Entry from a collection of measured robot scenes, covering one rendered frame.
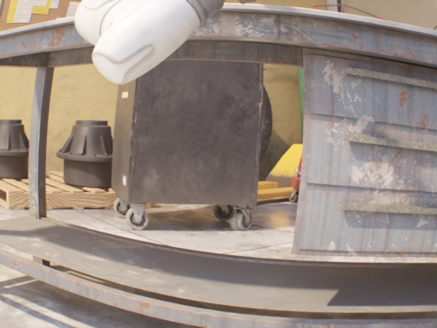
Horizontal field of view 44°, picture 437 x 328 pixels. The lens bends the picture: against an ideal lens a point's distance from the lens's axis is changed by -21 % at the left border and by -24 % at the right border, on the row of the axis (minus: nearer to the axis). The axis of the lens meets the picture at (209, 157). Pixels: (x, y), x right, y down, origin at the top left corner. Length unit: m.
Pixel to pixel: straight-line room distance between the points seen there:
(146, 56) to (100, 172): 3.28
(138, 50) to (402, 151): 0.60
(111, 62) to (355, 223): 0.62
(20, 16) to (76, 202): 2.29
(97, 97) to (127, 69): 5.15
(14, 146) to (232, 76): 1.63
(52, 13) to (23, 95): 0.85
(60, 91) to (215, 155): 2.58
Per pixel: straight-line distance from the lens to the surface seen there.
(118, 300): 1.46
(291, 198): 5.01
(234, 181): 3.60
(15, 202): 3.73
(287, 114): 7.66
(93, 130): 4.18
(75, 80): 5.91
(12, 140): 4.30
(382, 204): 1.27
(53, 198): 3.88
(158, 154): 3.46
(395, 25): 1.17
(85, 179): 4.15
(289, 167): 5.51
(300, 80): 7.16
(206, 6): 0.95
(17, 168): 4.30
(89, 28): 1.03
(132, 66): 0.91
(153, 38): 0.90
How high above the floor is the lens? 0.65
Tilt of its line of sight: 4 degrees down
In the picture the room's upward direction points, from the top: 3 degrees clockwise
